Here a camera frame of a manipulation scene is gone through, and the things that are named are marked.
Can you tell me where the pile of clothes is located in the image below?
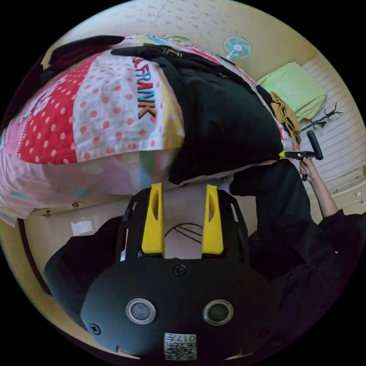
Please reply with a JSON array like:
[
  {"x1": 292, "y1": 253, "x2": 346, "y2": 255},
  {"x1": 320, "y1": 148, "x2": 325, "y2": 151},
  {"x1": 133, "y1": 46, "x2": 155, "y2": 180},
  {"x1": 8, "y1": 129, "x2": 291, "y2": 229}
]
[{"x1": 42, "y1": 35, "x2": 125, "y2": 72}]

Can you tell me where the bed with printed patchwork quilt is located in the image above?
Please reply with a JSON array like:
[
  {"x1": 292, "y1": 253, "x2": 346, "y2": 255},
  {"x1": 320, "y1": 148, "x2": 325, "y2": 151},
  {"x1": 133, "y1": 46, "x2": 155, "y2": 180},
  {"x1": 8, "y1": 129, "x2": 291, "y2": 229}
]
[{"x1": 0, "y1": 35, "x2": 302, "y2": 228}]

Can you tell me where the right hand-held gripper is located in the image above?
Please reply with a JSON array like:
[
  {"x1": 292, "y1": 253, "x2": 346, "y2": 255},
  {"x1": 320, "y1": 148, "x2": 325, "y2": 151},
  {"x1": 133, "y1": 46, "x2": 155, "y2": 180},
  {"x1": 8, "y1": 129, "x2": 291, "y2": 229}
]
[{"x1": 278, "y1": 151, "x2": 315, "y2": 182}]

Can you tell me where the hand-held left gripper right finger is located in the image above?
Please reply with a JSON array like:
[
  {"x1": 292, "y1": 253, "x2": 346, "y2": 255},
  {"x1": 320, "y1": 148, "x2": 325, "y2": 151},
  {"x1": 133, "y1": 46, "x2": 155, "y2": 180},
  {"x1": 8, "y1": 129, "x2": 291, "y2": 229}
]
[{"x1": 201, "y1": 184, "x2": 224, "y2": 257}]

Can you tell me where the person's body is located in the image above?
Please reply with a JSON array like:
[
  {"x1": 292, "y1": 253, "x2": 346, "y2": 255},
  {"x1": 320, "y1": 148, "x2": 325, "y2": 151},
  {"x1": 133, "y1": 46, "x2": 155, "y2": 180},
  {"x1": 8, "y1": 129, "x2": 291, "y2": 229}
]
[{"x1": 43, "y1": 159, "x2": 366, "y2": 360}]

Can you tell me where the black long sleeve shirt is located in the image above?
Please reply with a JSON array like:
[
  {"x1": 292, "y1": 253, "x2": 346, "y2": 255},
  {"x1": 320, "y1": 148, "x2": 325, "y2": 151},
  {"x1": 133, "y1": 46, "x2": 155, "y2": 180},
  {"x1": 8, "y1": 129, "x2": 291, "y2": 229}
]
[{"x1": 111, "y1": 44, "x2": 284, "y2": 186}]

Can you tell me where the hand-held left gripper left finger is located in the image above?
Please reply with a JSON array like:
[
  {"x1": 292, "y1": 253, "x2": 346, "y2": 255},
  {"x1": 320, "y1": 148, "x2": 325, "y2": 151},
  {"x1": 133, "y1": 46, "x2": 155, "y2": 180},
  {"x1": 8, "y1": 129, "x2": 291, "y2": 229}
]
[{"x1": 141, "y1": 183, "x2": 165, "y2": 257}]

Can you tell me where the black coat rack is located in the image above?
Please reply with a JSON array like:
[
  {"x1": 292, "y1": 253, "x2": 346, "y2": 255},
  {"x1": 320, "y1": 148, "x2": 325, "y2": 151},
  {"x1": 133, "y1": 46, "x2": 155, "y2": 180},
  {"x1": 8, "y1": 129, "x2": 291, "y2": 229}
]
[{"x1": 300, "y1": 102, "x2": 344, "y2": 132}]

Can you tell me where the person's right forearm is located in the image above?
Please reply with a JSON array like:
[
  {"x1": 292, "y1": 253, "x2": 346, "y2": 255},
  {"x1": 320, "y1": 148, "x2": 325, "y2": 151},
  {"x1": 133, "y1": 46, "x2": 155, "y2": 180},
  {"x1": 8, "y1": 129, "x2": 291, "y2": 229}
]
[{"x1": 310, "y1": 175, "x2": 340, "y2": 218}]

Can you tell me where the person's right hand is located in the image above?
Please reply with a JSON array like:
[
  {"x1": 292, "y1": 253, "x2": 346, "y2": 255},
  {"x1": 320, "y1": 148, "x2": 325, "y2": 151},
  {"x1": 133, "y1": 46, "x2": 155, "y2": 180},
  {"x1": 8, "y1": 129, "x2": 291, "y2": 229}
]
[{"x1": 299, "y1": 157, "x2": 319, "y2": 183}]

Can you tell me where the mustard yellow garment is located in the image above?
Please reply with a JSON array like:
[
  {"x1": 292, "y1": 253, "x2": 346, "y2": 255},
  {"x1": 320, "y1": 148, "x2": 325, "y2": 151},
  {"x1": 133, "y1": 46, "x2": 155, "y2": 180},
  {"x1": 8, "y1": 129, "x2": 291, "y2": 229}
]
[{"x1": 270, "y1": 92, "x2": 302, "y2": 150}]

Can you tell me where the white fan with teal blades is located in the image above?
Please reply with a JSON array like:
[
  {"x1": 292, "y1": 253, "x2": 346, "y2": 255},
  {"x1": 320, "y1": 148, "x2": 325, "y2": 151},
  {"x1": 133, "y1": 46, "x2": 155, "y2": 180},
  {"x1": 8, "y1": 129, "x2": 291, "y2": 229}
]
[{"x1": 220, "y1": 36, "x2": 253, "y2": 65}]

